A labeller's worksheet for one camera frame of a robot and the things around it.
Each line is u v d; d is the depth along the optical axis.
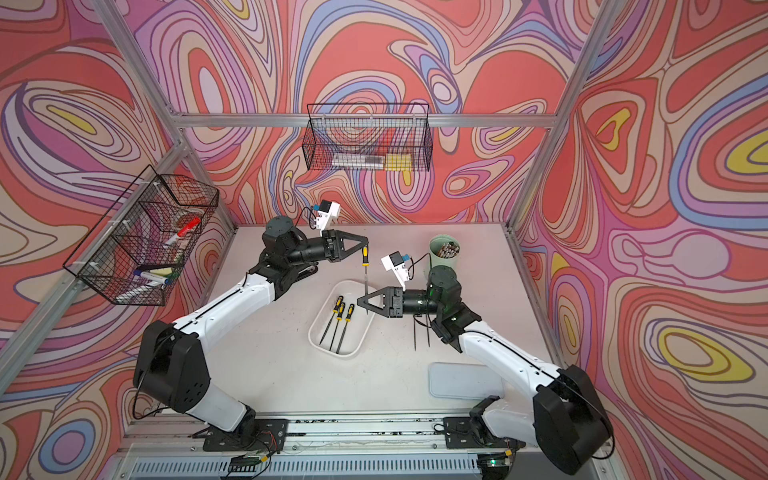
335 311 0.96
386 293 0.63
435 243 0.96
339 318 0.94
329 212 0.69
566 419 0.40
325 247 0.66
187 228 0.76
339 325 0.93
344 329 0.91
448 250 0.88
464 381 0.80
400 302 0.62
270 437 0.72
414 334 0.91
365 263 0.69
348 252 0.68
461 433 0.73
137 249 0.75
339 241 0.66
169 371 0.44
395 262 0.65
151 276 0.70
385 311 0.63
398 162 0.91
